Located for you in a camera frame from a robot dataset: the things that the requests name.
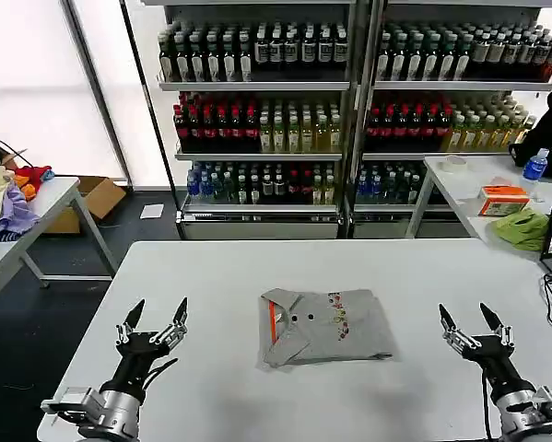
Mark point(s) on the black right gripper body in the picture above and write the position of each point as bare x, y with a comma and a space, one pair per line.
496, 364

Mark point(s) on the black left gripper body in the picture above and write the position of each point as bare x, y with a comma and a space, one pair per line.
135, 359

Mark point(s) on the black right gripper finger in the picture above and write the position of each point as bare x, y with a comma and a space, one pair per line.
499, 327
453, 333

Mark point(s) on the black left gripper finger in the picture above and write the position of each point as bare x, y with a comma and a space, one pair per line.
176, 327
130, 324

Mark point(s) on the grey printed shirt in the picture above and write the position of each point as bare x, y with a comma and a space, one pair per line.
331, 331

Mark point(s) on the green cloth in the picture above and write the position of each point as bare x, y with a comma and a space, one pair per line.
524, 230

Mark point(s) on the white paper sheet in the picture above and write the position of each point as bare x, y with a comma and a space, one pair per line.
152, 212

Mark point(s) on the orange tissue box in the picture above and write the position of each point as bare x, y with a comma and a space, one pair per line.
503, 200

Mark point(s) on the brown cardboard box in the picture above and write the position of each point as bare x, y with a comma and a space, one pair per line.
96, 198

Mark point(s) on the white side table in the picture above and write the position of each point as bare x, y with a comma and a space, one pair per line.
50, 207

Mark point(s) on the white desk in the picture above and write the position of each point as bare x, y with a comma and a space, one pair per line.
455, 184

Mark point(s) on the purple cloth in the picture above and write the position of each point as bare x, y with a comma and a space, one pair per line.
13, 212

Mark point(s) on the clear bottle with blue cap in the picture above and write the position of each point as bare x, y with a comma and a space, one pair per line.
535, 166

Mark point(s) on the white tape roll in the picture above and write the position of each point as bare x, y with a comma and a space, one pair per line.
455, 163

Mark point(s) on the red and orange cloth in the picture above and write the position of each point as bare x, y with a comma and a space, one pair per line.
33, 177

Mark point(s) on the shelf unit with drink bottles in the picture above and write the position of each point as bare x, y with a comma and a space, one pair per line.
257, 115
441, 115

